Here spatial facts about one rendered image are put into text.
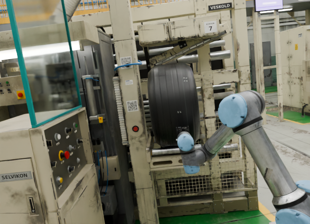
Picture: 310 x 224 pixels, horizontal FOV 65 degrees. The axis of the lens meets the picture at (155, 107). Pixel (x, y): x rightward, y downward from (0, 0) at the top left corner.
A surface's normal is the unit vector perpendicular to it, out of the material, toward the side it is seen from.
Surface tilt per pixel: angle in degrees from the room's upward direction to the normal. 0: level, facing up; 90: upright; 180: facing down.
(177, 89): 64
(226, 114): 83
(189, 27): 90
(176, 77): 47
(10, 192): 90
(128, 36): 90
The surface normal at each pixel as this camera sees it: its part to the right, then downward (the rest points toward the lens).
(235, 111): -0.79, 0.07
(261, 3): 0.14, 0.14
